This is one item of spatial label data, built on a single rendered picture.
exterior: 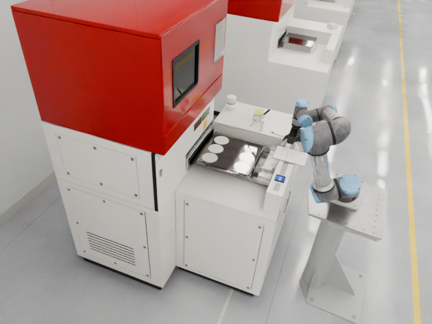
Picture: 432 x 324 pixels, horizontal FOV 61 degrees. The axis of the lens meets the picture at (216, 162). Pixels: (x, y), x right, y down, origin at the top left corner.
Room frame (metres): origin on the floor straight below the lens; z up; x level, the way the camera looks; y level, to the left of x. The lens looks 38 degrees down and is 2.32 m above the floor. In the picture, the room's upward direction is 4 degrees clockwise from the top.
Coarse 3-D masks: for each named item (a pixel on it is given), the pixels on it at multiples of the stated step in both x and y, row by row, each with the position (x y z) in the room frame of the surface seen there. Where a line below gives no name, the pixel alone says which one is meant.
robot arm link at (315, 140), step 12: (300, 132) 1.52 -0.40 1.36; (312, 132) 1.46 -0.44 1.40; (324, 132) 1.45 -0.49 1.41; (312, 144) 1.43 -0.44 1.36; (324, 144) 1.43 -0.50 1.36; (312, 156) 1.45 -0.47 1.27; (324, 156) 1.47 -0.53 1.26; (312, 168) 1.50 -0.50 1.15; (324, 168) 1.47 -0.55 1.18; (324, 180) 1.49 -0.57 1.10; (312, 192) 1.51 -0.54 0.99; (324, 192) 1.48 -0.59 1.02; (336, 192) 1.50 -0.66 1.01
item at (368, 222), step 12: (372, 192) 1.74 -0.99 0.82; (384, 192) 1.75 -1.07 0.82; (312, 204) 1.59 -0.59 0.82; (324, 204) 1.60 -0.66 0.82; (336, 204) 1.60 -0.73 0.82; (360, 204) 1.62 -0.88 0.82; (372, 204) 1.63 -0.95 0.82; (384, 204) 1.63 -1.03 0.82; (312, 216) 1.50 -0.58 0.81; (324, 216) 1.50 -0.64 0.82; (336, 216) 1.51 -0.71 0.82; (348, 216) 1.51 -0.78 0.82; (360, 216) 1.52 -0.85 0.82; (372, 216) 1.53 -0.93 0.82; (384, 216) 1.53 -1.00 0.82; (348, 228) 1.42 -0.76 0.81; (360, 228) 1.42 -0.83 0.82; (372, 228) 1.43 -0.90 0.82
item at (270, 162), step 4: (272, 152) 2.00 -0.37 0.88; (268, 156) 1.95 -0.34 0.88; (268, 160) 1.91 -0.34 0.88; (272, 160) 1.91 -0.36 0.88; (276, 160) 1.92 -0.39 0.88; (264, 164) 1.87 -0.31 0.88; (268, 164) 1.87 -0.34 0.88; (272, 164) 1.87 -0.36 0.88; (276, 164) 1.88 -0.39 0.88; (264, 172) 1.78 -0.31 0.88; (260, 180) 1.71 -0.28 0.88; (264, 184) 1.70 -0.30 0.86; (268, 184) 1.69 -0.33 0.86
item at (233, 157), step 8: (216, 136) 2.11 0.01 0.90; (224, 136) 2.12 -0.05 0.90; (208, 144) 2.02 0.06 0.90; (224, 144) 2.03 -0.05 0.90; (232, 144) 2.04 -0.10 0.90; (240, 144) 2.04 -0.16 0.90; (248, 144) 2.05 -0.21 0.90; (256, 144) 2.06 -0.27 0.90; (208, 152) 1.92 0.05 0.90; (224, 152) 1.94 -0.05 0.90; (232, 152) 1.94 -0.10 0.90; (240, 152) 1.95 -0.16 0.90; (248, 152) 1.95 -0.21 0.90; (256, 152) 1.96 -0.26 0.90; (200, 160) 1.83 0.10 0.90; (224, 160) 1.85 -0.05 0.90; (232, 160) 1.86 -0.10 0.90; (240, 160) 1.86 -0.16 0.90; (248, 160) 1.87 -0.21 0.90; (232, 168) 1.77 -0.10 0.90; (240, 168) 1.78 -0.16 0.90; (248, 168) 1.79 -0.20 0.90
